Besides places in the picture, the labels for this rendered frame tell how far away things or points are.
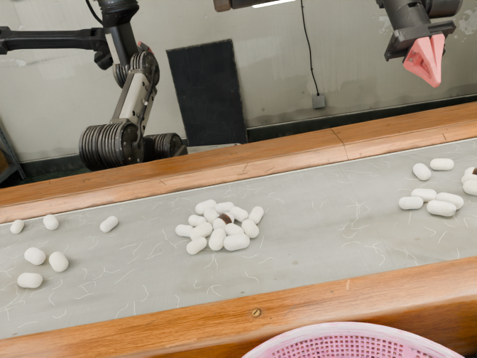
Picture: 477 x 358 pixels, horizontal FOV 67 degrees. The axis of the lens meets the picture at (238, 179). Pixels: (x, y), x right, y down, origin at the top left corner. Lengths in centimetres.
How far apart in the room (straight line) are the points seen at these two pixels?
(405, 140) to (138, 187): 51
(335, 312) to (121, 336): 22
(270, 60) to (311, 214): 207
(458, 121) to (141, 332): 65
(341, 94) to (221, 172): 207
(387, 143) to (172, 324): 50
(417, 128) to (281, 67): 188
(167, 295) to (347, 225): 26
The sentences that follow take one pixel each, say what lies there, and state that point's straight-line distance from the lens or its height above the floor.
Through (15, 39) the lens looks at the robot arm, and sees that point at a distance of 161.
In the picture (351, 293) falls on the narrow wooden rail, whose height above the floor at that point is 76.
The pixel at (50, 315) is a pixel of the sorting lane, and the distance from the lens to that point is 53.
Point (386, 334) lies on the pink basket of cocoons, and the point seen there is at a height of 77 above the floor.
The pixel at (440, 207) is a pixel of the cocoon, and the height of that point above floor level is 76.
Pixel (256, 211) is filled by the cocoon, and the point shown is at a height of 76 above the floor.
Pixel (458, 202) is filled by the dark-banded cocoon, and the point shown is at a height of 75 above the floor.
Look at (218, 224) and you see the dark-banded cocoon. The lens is 53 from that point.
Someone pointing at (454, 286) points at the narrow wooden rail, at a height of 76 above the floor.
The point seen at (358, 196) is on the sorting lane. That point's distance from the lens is 59.
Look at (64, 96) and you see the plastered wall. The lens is 292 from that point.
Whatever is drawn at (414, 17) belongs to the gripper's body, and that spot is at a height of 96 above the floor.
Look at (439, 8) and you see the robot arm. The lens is 80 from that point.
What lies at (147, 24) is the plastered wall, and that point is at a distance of 260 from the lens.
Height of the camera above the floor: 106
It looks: 28 degrees down
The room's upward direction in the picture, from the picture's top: 11 degrees counter-clockwise
